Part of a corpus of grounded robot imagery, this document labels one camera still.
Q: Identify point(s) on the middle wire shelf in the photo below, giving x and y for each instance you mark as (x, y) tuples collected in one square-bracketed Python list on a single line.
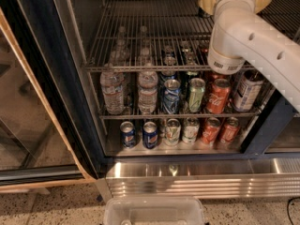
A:
[(136, 114)]

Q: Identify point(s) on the left pepsi can bottom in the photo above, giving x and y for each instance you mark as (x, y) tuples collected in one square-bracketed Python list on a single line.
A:
[(128, 137)]

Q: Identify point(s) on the dark blue fridge door frame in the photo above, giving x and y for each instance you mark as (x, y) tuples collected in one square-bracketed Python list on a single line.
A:
[(276, 115)]

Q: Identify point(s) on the pepsi can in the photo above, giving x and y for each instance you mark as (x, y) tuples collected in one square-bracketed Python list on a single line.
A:
[(150, 135), (128, 137)]

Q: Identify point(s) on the white green can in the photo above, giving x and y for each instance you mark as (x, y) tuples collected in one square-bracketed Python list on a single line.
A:
[(190, 130), (172, 132)]

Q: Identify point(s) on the right water bottle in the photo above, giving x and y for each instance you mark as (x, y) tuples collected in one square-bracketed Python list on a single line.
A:
[(147, 89)]

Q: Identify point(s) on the right red coke can bottom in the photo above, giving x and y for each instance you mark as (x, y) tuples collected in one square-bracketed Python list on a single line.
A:
[(229, 130)]

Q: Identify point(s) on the left red coke can bottom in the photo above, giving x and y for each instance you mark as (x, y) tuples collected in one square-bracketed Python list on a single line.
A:
[(210, 131)]

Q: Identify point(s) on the wire shelf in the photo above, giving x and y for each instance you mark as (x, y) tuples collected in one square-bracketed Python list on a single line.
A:
[(177, 31), (136, 114)]

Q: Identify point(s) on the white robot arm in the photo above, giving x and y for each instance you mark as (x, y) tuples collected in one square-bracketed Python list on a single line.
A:
[(239, 35)]

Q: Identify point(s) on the red coca-cola can middle shelf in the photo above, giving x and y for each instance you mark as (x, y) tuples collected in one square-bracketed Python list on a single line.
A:
[(219, 89)]

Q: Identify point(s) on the clear plastic bin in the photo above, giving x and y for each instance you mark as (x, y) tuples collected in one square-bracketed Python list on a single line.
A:
[(154, 211)]

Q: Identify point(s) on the left water bottle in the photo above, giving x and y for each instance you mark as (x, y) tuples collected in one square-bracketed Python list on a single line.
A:
[(112, 90)]

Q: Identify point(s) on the blue pepsi can middle shelf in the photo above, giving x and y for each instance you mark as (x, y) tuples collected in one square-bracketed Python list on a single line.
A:
[(171, 96)]

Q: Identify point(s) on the water bottle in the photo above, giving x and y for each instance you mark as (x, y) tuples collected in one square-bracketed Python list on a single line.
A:
[(112, 90), (147, 89)]

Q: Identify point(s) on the open glass fridge door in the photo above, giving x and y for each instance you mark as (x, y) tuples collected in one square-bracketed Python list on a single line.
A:
[(47, 133)]

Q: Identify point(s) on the white blue can middle shelf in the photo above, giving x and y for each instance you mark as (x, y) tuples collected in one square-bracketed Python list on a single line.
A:
[(247, 91)]

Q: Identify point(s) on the left white green can bottom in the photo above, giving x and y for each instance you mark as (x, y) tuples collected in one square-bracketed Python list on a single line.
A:
[(172, 132)]

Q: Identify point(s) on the green soda can middle shelf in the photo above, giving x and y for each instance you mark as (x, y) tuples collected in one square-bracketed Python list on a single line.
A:
[(195, 94)]

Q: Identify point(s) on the stainless steel fridge base grille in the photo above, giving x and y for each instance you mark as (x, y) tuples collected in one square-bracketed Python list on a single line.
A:
[(226, 179)]

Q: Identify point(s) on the right pepsi can bottom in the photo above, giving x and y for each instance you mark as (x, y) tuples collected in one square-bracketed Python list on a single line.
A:
[(150, 135)]

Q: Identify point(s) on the right white green can bottom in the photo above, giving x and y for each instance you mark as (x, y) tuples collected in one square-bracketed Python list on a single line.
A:
[(190, 130)]

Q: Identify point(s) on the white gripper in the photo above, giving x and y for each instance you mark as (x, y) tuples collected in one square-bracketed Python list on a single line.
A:
[(234, 2)]

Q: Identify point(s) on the red coke can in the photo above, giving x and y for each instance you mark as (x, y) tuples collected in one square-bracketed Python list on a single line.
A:
[(210, 131), (229, 130)]

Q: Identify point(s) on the top wire shelf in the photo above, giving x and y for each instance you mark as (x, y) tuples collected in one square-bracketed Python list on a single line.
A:
[(177, 31)]

